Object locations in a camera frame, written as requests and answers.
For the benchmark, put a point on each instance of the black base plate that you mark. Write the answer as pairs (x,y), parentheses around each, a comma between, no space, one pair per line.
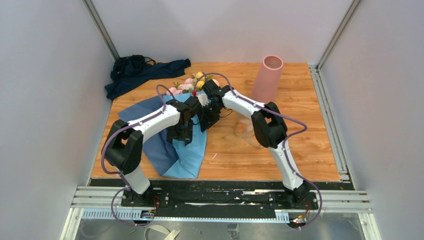
(217,199)

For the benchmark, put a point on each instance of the pink cylindrical vase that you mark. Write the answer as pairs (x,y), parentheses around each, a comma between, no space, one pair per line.
(267,80)

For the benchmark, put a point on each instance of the aluminium rail frame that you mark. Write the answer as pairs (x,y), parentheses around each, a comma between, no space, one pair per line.
(101,202)

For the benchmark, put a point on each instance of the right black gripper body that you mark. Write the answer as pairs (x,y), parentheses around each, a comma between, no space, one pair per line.
(211,113)

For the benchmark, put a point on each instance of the dark navy cloth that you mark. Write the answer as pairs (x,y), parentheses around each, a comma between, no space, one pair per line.
(130,72)

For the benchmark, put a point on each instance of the tan ribbon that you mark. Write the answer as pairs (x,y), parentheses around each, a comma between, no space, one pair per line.
(243,129)

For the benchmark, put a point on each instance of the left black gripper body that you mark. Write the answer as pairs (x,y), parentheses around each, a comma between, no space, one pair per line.
(182,131)

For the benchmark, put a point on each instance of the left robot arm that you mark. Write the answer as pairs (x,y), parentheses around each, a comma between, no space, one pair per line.
(123,147)

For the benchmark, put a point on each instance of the blue wrapping paper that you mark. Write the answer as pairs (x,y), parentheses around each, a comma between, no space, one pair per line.
(175,160)

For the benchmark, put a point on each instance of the flower bouquet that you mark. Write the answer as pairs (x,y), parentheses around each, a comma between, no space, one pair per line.
(191,84)

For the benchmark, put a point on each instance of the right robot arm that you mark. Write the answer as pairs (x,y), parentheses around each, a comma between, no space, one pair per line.
(269,128)

